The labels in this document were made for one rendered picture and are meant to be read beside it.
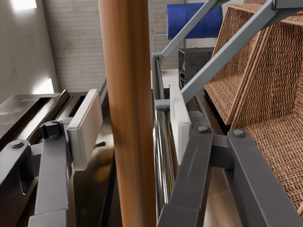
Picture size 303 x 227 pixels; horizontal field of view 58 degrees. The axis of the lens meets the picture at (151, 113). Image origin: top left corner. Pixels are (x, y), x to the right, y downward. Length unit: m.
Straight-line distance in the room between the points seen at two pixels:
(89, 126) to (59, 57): 9.60
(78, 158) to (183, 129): 0.06
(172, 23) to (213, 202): 3.94
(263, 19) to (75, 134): 0.47
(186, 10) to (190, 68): 1.36
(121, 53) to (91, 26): 9.17
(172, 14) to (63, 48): 5.65
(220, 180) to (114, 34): 0.83
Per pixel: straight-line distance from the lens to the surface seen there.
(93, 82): 9.74
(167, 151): 0.42
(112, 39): 0.17
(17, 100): 1.91
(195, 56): 3.59
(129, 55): 0.17
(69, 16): 9.46
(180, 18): 4.64
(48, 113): 1.50
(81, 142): 0.17
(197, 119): 0.18
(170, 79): 6.39
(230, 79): 1.74
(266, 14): 0.57
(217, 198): 0.90
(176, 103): 0.18
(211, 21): 4.71
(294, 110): 1.28
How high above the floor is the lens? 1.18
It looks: level
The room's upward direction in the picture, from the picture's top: 93 degrees counter-clockwise
